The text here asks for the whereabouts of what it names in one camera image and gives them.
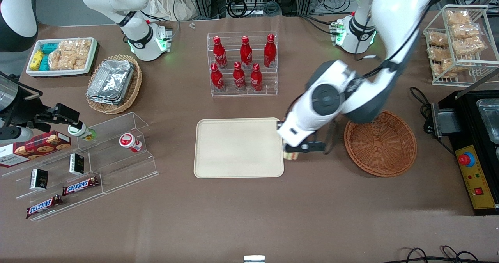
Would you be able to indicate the small black box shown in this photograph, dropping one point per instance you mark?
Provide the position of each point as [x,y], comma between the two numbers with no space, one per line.
[39,179]
[76,164]

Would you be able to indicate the red emergency stop button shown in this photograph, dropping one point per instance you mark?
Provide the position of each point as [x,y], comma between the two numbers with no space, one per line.
[466,159]

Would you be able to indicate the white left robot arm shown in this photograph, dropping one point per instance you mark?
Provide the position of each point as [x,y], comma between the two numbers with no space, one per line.
[397,5]

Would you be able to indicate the teal snack box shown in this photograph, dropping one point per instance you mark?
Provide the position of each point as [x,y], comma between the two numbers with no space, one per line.
[49,47]
[45,63]

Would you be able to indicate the red cola bottle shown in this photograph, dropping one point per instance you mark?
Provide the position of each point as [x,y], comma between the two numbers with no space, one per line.
[269,52]
[216,79]
[239,77]
[219,54]
[245,54]
[256,79]

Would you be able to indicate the light oval wicker basket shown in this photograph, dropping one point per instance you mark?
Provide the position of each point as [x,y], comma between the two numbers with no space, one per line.
[136,85]

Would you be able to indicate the triangular sandwich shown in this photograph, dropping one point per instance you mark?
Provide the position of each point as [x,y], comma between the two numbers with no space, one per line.
[291,155]

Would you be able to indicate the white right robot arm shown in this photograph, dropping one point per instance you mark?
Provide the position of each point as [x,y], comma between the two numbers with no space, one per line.
[138,36]

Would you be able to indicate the black countertop appliance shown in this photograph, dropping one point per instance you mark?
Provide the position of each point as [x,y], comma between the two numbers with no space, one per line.
[468,118]

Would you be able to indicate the packaged fried pastry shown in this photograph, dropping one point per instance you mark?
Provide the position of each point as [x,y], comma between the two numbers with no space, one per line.
[437,39]
[464,31]
[469,45]
[439,53]
[445,68]
[458,18]

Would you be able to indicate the metal appliance pan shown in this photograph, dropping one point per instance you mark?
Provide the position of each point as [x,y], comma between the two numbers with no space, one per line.
[490,114]

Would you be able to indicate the beige cloth bag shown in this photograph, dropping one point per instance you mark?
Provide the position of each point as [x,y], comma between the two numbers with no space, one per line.
[171,1]

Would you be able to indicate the red tartan cookie box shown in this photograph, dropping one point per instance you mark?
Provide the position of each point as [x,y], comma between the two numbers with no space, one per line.
[39,146]

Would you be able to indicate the stacked aluminium foil containers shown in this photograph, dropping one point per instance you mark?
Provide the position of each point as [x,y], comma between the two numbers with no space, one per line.
[111,81]

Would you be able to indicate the white rectangular snack tray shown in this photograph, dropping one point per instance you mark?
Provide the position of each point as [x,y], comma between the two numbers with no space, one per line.
[58,72]

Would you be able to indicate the packaged rice cracker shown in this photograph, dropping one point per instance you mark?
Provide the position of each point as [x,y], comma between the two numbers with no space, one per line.
[74,62]
[54,60]
[80,46]

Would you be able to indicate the green white drink bottle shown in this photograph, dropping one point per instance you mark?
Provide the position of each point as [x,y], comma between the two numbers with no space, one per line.
[80,131]

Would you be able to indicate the yellow panel control box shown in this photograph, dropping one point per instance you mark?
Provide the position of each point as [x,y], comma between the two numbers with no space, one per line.
[477,185]

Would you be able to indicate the clear acrylic stepped shelf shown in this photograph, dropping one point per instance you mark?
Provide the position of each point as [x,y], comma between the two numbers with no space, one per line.
[117,165]

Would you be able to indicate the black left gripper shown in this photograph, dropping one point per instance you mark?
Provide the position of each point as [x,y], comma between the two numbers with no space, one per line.
[279,122]

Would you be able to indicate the red capped yoghurt bottle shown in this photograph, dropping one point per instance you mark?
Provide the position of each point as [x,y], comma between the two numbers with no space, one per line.
[130,142]

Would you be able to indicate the clear acrylic bottle rack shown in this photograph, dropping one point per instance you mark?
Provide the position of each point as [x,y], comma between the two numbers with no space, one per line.
[241,92]

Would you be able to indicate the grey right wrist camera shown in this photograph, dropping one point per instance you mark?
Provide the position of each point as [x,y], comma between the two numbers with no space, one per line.
[15,133]

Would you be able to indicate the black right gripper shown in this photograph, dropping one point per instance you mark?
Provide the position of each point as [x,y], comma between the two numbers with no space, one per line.
[24,111]

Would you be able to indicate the Snickers chocolate bar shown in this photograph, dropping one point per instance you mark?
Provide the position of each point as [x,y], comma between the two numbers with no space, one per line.
[43,206]
[80,185]

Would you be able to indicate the yellow snack box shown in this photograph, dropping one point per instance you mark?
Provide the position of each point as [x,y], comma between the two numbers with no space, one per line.
[37,59]

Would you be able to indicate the cream plastic tray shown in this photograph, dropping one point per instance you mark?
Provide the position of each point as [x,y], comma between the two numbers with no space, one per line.
[237,148]

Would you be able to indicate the brown round wicker basket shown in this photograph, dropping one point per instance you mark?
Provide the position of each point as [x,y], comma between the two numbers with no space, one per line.
[380,144]

